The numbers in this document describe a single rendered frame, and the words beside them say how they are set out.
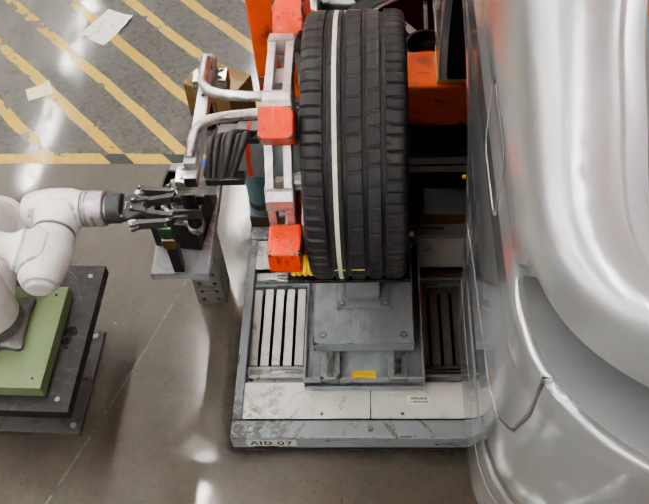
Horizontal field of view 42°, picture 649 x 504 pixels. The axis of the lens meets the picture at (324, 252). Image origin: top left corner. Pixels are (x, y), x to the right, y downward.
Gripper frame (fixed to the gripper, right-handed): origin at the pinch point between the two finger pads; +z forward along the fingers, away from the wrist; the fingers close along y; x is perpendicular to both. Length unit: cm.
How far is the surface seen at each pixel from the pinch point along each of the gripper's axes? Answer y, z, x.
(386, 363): 5, 47, -68
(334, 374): 10, 32, -66
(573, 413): 83, 70, 59
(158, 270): -8.4, -17.3, -38.0
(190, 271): -7.9, -8.0, -38.0
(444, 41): -53, 64, 4
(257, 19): -57, 14, 11
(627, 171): 65, 74, 82
